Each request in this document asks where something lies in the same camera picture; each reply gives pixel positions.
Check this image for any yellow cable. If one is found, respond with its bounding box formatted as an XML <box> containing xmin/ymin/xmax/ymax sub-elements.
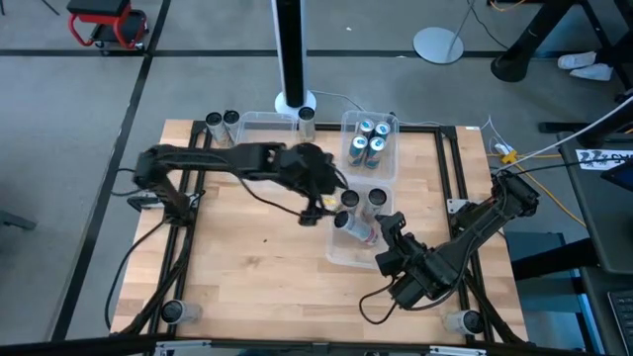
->
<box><xmin>487</xmin><ymin>150</ymin><xmax>588</xmax><ymax>229</ymax></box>

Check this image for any white paper label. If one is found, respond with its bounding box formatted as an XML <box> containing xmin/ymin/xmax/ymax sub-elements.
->
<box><xmin>575</xmin><ymin>147</ymin><xmax>633</xmax><ymax>172</ymax></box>

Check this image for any black desk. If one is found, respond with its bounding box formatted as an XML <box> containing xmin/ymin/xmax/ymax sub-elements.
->
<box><xmin>557</xmin><ymin>88</ymin><xmax>633</xmax><ymax>276</ymax></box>

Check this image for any laptop keyboard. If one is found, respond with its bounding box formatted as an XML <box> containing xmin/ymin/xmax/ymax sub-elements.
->
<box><xmin>606</xmin><ymin>289</ymin><xmax>633</xmax><ymax>356</ymax></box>

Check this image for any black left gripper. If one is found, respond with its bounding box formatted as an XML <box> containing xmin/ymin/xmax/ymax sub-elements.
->
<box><xmin>279</xmin><ymin>141</ymin><xmax>350</xmax><ymax>227</ymax></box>

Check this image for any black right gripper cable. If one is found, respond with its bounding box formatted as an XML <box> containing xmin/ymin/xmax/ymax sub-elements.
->
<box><xmin>358</xmin><ymin>279</ymin><xmax>400</xmax><ymax>326</ymax></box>

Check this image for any silver round floor stand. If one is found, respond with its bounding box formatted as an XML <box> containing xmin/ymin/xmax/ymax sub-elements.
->
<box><xmin>412</xmin><ymin>0</ymin><xmax>479</xmax><ymax>66</ymax></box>

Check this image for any black aluminium table frame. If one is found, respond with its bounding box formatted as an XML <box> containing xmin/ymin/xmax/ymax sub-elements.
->
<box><xmin>111</xmin><ymin>118</ymin><xmax>528</xmax><ymax>347</ymax></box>

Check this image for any black desk leg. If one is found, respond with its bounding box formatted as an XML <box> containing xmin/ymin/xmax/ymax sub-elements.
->
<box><xmin>490</xmin><ymin>0</ymin><xmax>633</xmax><ymax>84</ymax></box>

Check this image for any grey chair base leg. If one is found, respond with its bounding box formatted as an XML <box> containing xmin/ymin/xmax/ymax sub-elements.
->
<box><xmin>0</xmin><ymin>210</ymin><xmax>39</xmax><ymax>231</ymax></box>

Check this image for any clear plastic bin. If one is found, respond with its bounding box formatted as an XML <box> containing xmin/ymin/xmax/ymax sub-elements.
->
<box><xmin>339</xmin><ymin>109</ymin><xmax>401</xmax><ymax>183</ymax></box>
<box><xmin>324</xmin><ymin>181</ymin><xmax>399</xmax><ymax>272</ymax></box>
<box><xmin>235</xmin><ymin>111</ymin><xmax>300</xmax><ymax>147</ymax></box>

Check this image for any black tablet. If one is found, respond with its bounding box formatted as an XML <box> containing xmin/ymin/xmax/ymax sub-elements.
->
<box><xmin>599</xmin><ymin>158</ymin><xmax>633</xmax><ymax>193</ymax></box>

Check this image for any white yellow soda can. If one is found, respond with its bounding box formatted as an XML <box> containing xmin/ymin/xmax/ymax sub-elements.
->
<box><xmin>442</xmin><ymin>309</ymin><xmax>486</xmax><ymax>336</ymax></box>
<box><xmin>205</xmin><ymin>111</ymin><xmax>231</xmax><ymax>147</ymax></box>
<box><xmin>298</xmin><ymin>106</ymin><xmax>317</xmax><ymax>143</ymax></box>
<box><xmin>222</xmin><ymin>109</ymin><xmax>242</xmax><ymax>139</ymax></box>

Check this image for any white red soda can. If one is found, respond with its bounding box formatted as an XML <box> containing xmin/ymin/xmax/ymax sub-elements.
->
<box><xmin>339</xmin><ymin>188</ymin><xmax>361</xmax><ymax>214</ymax></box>
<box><xmin>160</xmin><ymin>299</ymin><xmax>203</xmax><ymax>326</ymax></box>
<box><xmin>363</xmin><ymin>187</ymin><xmax>390</xmax><ymax>219</ymax></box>
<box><xmin>332</xmin><ymin>211</ymin><xmax>381</xmax><ymax>247</ymax></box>

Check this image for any red black rolling stool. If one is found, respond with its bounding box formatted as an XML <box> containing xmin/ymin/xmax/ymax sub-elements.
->
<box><xmin>66</xmin><ymin>0</ymin><xmax>149</xmax><ymax>50</ymax></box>

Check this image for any black floor bar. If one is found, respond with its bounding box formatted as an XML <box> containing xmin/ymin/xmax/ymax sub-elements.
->
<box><xmin>510</xmin><ymin>236</ymin><xmax>600</xmax><ymax>282</ymax></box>

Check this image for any black floor tape strip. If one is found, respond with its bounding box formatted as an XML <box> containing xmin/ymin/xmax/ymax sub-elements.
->
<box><xmin>48</xmin><ymin>0</ymin><xmax>173</xmax><ymax>342</ymax></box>
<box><xmin>0</xmin><ymin>47</ymin><xmax>496</xmax><ymax>58</ymax></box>

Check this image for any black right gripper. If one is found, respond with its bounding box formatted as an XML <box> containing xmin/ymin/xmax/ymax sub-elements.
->
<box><xmin>374</xmin><ymin>211</ymin><xmax>421</xmax><ymax>281</ymax></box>

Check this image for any thin white fan cable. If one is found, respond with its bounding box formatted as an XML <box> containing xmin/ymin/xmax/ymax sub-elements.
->
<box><xmin>309</xmin><ymin>89</ymin><xmax>446</xmax><ymax>128</ymax></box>

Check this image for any thick white cable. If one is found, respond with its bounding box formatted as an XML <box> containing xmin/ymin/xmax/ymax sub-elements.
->
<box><xmin>494</xmin><ymin>93</ymin><xmax>633</xmax><ymax>174</ymax></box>

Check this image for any person's white shoe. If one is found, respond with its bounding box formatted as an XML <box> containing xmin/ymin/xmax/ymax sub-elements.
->
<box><xmin>557</xmin><ymin>50</ymin><xmax>598</xmax><ymax>71</ymax></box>
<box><xmin>569</xmin><ymin>62</ymin><xmax>614</xmax><ymax>82</ymax></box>

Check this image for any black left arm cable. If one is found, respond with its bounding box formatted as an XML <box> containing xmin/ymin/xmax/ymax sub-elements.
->
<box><xmin>103</xmin><ymin>220</ymin><xmax>167</xmax><ymax>331</ymax></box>

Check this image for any black rig crossbar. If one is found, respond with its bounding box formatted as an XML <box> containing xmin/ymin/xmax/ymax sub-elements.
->
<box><xmin>0</xmin><ymin>334</ymin><xmax>633</xmax><ymax>356</ymax></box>

